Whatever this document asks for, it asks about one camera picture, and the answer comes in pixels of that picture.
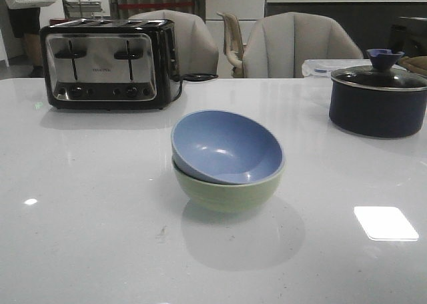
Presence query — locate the blue bowl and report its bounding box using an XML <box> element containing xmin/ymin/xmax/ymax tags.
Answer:
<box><xmin>171</xmin><ymin>110</ymin><xmax>285</xmax><ymax>185</ymax></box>

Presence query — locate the green bowl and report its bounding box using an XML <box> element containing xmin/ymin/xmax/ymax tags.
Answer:
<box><xmin>172</xmin><ymin>161</ymin><xmax>286</xmax><ymax>213</ymax></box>

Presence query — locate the left beige chair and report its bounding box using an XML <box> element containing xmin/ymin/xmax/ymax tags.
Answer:
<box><xmin>130</xmin><ymin>9</ymin><xmax>219</xmax><ymax>75</ymax></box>

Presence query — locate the beige chair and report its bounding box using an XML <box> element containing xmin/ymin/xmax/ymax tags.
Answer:
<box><xmin>243</xmin><ymin>12</ymin><xmax>363</xmax><ymax>78</ymax></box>
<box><xmin>130</xmin><ymin>9</ymin><xmax>219</xmax><ymax>75</ymax></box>

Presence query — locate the cream office chair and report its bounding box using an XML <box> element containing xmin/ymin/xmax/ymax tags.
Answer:
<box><xmin>217</xmin><ymin>12</ymin><xmax>245</xmax><ymax>78</ymax></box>

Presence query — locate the right beige chair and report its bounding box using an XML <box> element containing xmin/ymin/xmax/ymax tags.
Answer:
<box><xmin>243</xmin><ymin>12</ymin><xmax>363</xmax><ymax>78</ymax></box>

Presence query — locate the clear plastic container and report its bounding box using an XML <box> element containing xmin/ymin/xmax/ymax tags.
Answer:
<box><xmin>301</xmin><ymin>59</ymin><xmax>371</xmax><ymax>78</ymax></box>

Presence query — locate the black and chrome toaster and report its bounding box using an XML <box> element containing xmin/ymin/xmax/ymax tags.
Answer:
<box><xmin>39</xmin><ymin>19</ymin><xmax>181</xmax><ymax>109</ymax></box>

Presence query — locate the white cabinet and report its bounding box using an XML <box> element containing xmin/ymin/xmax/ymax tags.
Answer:
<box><xmin>205</xmin><ymin>0</ymin><xmax>265</xmax><ymax>49</ymax></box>

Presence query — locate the dark blue pot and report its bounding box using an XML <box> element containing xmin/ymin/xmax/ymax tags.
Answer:
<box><xmin>329</xmin><ymin>81</ymin><xmax>426</xmax><ymax>138</ymax></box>

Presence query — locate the glass pot lid blue knob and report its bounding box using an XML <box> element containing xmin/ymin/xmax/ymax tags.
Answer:
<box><xmin>330</xmin><ymin>49</ymin><xmax>426</xmax><ymax>92</ymax></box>

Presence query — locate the metal cart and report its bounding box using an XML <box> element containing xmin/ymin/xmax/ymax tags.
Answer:
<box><xmin>62</xmin><ymin>0</ymin><xmax>103</xmax><ymax>19</ymax></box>

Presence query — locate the person with white bag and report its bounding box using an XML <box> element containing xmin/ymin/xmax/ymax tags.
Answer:
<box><xmin>7</xmin><ymin>7</ymin><xmax>44</xmax><ymax>78</ymax></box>

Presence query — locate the black toaster power cable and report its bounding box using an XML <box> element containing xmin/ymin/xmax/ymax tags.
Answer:
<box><xmin>173</xmin><ymin>73</ymin><xmax>220</xmax><ymax>101</ymax></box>

